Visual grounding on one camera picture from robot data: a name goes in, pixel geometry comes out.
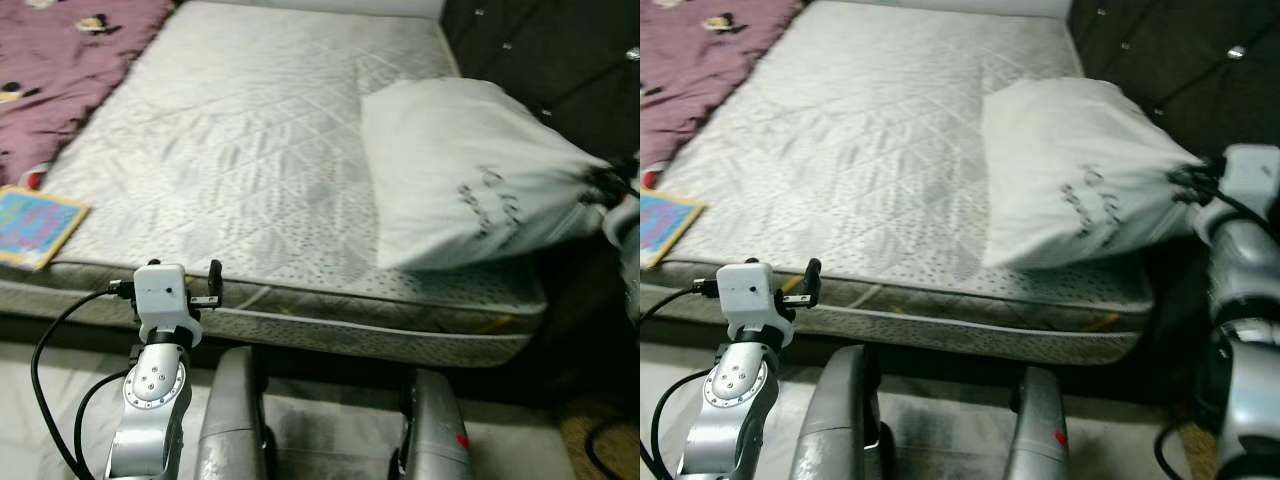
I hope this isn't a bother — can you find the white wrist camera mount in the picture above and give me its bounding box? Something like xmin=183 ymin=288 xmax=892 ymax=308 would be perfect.
xmin=716 ymin=260 xmax=791 ymax=346
xmin=133 ymin=262 xmax=203 ymax=346
xmin=1222 ymin=145 xmax=1280 ymax=218

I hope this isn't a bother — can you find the black bed frame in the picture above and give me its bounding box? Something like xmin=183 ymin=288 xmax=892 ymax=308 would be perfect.
xmin=640 ymin=310 xmax=1201 ymax=406
xmin=0 ymin=310 xmax=641 ymax=411

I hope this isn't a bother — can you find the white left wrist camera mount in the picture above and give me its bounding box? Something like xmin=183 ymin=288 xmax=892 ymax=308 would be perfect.
xmin=716 ymin=260 xmax=791 ymax=346
xmin=133 ymin=262 xmax=203 ymax=346

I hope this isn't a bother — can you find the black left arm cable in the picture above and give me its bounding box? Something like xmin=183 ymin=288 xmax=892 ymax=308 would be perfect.
xmin=640 ymin=280 xmax=723 ymax=480
xmin=30 ymin=280 xmax=141 ymax=480

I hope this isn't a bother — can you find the white quilted mattress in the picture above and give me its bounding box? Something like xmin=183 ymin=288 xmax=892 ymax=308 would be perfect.
xmin=0 ymin=0 xmax=551 ymax=369
xmin=640 ymin=0 xmax=1161 ymax=366

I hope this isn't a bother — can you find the white panda print pillow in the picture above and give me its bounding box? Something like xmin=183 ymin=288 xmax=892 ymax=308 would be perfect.
xmin=980 ymin=78 xmax=1206 ymax=271
xmin=358 ymin=78 xmax=613 ymax=273

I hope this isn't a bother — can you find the pink cartoon mouse blanket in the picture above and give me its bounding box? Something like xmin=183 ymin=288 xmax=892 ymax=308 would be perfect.
xmin=0 ymin=0 xmax=176 ymax=191
xmin=640 ymin=0 xmax=806 ymax=191

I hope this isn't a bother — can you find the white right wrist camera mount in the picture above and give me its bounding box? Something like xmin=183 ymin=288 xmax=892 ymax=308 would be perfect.
xmin=1222 ymin=145 xmax=1280 ymax=218

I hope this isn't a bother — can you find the black tufted headboard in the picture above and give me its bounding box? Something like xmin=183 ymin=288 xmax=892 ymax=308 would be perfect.
xmin=440 ymin=0 xmax=641 ymax=401
xmin=1065 ymin=0 xmax=1280 ymax=261

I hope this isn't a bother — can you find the grey robot right leg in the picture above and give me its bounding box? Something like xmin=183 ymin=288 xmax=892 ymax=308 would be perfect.
xmin=1005 ymin=365 xmax=1071 ymax=480
xmin=395 ymin=368 xmax=473 ymax=480

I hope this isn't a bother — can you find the colourful children's book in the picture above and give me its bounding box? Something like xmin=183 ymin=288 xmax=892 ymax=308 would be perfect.
xmin=0 ymin=185 xmax=91 ymax=271
xmin=640 ymin=190 xmax=706 ymax=269

